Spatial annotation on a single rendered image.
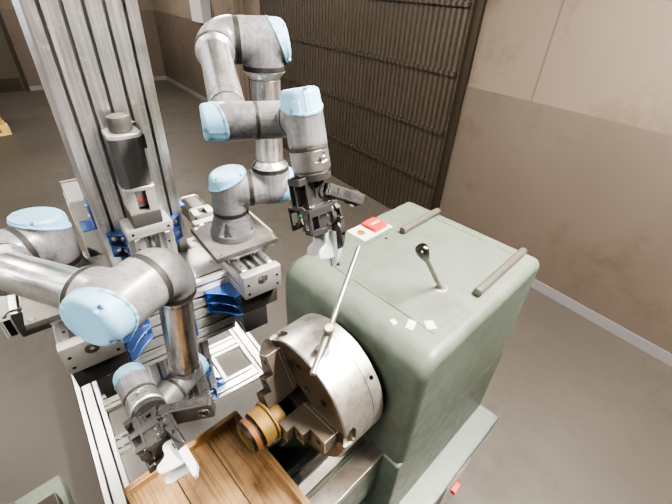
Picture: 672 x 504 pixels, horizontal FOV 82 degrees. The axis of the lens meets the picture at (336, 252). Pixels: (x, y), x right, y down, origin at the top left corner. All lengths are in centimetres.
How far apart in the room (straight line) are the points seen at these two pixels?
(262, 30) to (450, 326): 87
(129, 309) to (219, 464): 52
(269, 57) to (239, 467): 106
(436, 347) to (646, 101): 224
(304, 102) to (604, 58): 238
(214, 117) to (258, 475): 83
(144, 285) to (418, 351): 56
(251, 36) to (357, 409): 94
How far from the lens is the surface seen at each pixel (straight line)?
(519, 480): 229
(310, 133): 73
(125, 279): 78
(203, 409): 92
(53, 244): 117
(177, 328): 97
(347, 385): 85
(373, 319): 91
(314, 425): 90
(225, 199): 125
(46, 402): 266
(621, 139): 289
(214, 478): 112
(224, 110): 81
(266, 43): 115
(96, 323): 77
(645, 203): 293
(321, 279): 100
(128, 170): 123
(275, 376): 91
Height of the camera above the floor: 188
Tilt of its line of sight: 35 degrees down
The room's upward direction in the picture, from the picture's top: 3 degrees clockwise
